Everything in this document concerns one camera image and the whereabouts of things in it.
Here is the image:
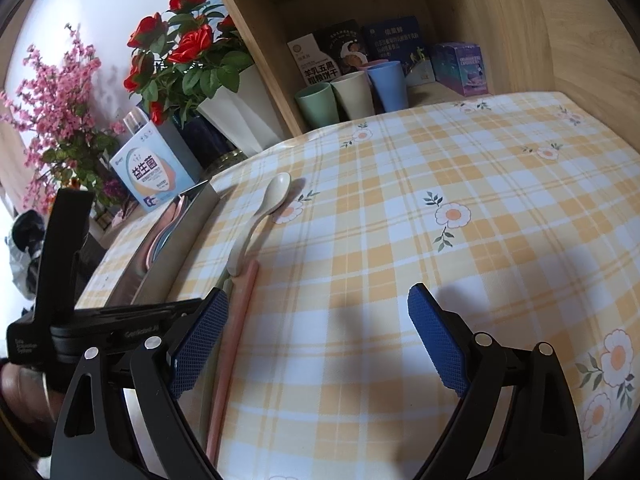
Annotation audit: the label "stainless steel utensil tray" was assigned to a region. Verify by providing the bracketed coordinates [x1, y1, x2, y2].
[105, 181, 219, 307]

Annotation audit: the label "blue plastic cup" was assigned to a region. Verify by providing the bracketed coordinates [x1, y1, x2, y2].
[368, 61, 409, 113]

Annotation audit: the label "green chopstick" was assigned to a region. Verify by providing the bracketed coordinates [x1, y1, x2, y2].
[198, 271, 233, 446]

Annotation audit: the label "beige plastic spoon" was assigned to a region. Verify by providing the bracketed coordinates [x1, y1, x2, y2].
[226, 172, 292, 278]

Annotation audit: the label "wooden shelf cabinet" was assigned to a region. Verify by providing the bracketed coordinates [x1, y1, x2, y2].
[222, 0, 639, 145]

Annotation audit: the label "person's left hand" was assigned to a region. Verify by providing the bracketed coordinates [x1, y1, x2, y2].
[1, 359, 60, 462]

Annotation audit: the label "dark blue gift box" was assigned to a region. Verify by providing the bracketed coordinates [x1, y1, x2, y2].
[172, 113, 235, 169]

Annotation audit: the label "dark snack box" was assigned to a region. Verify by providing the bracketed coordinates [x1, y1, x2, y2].
[288, 20, 369, 87]

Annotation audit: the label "red artificial roses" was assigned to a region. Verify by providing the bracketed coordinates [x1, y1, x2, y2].
[124, 0, 254, 126]

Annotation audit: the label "pink artificial blossoms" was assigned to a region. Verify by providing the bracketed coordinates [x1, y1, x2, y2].
[1, 26, 127, 214]

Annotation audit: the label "gold embossed tray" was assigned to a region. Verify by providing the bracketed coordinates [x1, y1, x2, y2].
[201, 150, 247, 181]

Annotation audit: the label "beige plastic cup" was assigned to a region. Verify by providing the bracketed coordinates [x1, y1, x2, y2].
[331, 70, 375, 120]

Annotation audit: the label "yellow plaid floral tablecloth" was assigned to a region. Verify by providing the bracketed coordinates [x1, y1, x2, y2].
[170, 92, 639, 479]

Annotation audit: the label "pink plastic spoon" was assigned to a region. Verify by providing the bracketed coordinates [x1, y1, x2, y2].
[150, 195, 188, 252]

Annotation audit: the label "green plastic cup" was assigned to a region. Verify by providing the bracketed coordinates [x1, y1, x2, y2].
[295, 82, 340, 129]

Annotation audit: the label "pink chopstick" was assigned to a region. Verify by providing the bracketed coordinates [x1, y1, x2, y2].
[206, 259, 260, 465]
[134, 229, 169, 278]

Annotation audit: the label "purple box on shelf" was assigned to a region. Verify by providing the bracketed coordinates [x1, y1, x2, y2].
[432, 42, 488, 96]

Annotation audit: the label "light blue probiotics box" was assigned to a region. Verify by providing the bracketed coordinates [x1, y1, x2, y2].
[110, 122, 202, 212]

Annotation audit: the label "white flower pot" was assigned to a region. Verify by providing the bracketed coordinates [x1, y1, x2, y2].
[198, 65, 288, 157]

